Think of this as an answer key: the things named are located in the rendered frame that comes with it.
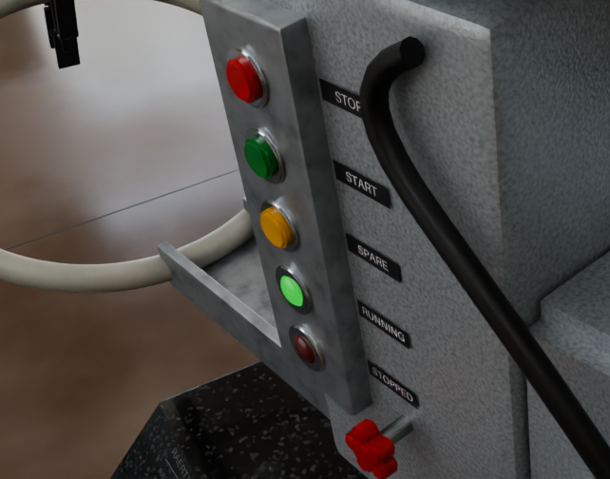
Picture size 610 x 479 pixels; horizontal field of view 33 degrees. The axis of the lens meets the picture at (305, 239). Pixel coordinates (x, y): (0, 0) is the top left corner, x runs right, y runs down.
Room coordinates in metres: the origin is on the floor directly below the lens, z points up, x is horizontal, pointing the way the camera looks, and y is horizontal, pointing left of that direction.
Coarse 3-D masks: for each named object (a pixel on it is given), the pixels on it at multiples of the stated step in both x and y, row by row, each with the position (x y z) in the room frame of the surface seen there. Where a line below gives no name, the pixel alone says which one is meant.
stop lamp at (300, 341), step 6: (300, 336) 0.51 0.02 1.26; (294, 342) 0.51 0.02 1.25; (300, 342) 0.51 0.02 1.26; (306, 342) 0.50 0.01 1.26; (300, 348) 0.51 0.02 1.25; (306, 348) 0.50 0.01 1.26; (300, 354) 0.51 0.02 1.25; (306, 354) 0.50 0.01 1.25; (312, 354) 0.50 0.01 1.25; (306, 360) 0.50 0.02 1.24; (312, 360) 0.50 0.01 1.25
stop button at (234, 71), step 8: (232, 64) 0.51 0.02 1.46; (240, 64) 0.50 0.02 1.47; (232, 72) 0.51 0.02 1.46; (240, 72) 0.50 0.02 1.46; (248, 72) 0.50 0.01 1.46; (232, 80) 0.51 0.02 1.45; (240, 80) 0.50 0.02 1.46; (248, 80) 0.50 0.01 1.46; (256, 80) 0.50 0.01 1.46; (232, 88) 0.51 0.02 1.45; (240, 88) 0.50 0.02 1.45; (248, 88) 0.50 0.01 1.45; (256, 88) 0.50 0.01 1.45; (240, 96) 0.51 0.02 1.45; (248, 96) 0.50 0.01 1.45; (256, 96) 0.50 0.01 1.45
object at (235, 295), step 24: (168, 264) 0.86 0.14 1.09; (192, 264) 0.83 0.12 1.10; (216, 264) 0.88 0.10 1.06; (240, 264) 0.87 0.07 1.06; (192, 288) 0.82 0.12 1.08; (216, 288) 0.79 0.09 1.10; (240, 288) 0.83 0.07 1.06; (264, 288) 0.82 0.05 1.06; (216, 312) 0.79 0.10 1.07; (240, 312) 0.74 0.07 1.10; (264, 312) 0.79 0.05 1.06; (240, 336) 0.75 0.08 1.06; (264, 336) 0.71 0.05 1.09; (264, 360) 0.72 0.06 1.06; (312, 384) 0.65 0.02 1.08
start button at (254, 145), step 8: (248, 144) 0.51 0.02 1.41; (256, 144) 0.50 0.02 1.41; (264, 144) 0.50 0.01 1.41; (248, 152) 0.51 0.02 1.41; (256, 152) 0.50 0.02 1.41; (264, 152) 0.50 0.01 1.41; (248, 160) 0.51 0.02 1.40; (256, 160) 0.51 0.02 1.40; (264, 160) 0.50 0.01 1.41; (272, 160) 0.50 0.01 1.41; (256, 168) 0.51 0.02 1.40; (264, 168) 0.50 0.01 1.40; (272, 168) 0.50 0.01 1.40; (264, 176) 0.50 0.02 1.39; (272, 176) 0.50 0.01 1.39
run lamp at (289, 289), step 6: (282, 282) 0.51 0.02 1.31; (288, 282) 0.51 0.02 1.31; (282, 288) 0.51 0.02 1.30; (288, 288) 0.50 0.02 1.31; (294, 288) 0.50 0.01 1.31; (288, 294) 0.50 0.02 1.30; (294, 294) 0.50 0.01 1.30; (300, 294) 0.50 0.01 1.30; (294, 300) 0.50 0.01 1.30; (300, 300) 0.50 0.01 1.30
